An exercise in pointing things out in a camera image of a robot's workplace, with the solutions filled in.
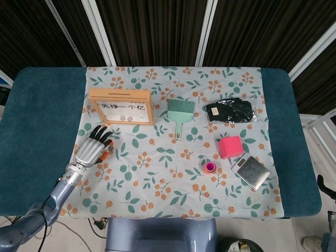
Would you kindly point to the wooden frame money box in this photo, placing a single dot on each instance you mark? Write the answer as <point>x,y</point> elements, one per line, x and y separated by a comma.
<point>131,95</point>

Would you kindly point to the white sneaker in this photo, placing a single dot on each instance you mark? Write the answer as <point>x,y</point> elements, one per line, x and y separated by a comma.
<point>313,243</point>

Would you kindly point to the blue-grey robot torso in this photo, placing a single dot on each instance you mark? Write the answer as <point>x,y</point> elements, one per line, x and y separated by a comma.
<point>157,236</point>

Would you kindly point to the orange plastic cup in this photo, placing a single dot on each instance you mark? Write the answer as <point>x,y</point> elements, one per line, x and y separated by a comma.
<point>206,171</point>

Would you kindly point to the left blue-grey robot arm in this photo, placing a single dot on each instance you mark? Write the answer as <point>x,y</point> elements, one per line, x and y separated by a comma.
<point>63,189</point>

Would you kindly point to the black trash bin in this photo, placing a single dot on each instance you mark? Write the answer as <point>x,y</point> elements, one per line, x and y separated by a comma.
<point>228,245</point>

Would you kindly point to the black gloves in plastic bag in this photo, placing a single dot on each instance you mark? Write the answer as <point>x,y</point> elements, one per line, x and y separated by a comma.
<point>231,110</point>

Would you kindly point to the mint green hand brush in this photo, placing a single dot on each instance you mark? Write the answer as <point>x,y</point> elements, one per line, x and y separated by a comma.
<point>179,115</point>

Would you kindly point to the pink foam cube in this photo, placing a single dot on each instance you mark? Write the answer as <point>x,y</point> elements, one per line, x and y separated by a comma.
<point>231,147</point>

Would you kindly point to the silver digital pocket scale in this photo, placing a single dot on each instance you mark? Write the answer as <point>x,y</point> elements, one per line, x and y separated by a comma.
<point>252,173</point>

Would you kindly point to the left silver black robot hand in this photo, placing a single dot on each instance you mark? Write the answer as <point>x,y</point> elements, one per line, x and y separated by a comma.
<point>88,152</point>

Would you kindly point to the white partition post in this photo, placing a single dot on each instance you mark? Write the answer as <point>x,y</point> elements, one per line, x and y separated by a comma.
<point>101,32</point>
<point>66,34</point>
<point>206,31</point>
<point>315,52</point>

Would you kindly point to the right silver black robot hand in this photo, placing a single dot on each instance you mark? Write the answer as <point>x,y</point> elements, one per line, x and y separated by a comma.
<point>325,190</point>

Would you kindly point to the white metal rack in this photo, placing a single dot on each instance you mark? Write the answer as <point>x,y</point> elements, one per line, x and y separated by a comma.
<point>315,123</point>

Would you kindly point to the floral white tablecloth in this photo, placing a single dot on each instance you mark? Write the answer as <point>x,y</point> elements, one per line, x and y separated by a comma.
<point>168,170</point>

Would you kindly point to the magenta nested cup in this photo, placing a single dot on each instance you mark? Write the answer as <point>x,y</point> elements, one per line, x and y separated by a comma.
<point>210,166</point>

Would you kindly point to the blue and white panel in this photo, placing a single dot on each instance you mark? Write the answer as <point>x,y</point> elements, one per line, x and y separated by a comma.
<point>4,80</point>

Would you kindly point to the black power plug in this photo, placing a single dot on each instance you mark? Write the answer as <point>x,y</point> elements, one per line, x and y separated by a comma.
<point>101,224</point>

